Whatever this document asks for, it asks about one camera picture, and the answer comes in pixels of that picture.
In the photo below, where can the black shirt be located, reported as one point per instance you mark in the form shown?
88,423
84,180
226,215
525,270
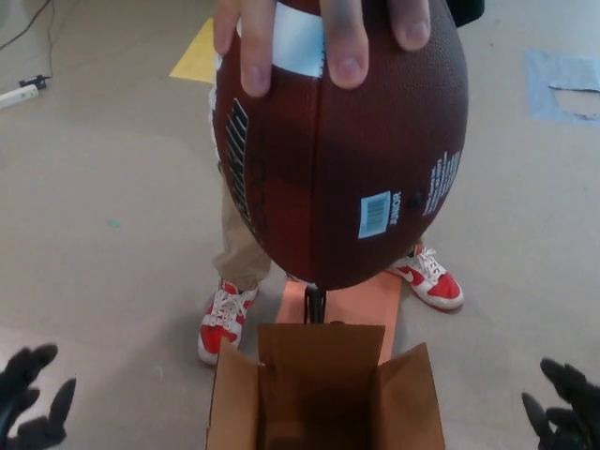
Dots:
471,9

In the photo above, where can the person's right red white sneaker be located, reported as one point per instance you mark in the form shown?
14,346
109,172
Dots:
225,323

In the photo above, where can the robot left black hand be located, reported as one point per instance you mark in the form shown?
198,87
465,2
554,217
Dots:
19,412

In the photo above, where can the person's left red white sneaker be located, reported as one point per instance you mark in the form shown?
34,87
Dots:
436,283

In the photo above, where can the brown leather football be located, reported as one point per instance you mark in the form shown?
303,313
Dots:
351,140

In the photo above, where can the black stand post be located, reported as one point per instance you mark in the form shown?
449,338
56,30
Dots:
313,304

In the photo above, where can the black plug adapter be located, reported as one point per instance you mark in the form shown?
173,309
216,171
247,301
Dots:
33,81

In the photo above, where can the person's red white sneaker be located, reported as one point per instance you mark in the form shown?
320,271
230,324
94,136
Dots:
225,323
436,283

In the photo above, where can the yellow floor marker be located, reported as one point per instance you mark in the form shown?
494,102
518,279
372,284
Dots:
197,56

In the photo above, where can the robot right black hand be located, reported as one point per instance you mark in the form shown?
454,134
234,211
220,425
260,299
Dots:
581,422

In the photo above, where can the brown cardboard box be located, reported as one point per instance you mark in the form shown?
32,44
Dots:
300,408

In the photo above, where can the torn blue paper sheet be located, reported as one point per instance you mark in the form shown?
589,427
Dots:
539,89

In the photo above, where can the person's right hand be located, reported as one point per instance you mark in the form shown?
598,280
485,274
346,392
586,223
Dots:
255,56

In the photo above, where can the white power strip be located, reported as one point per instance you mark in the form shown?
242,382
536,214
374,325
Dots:
16,96

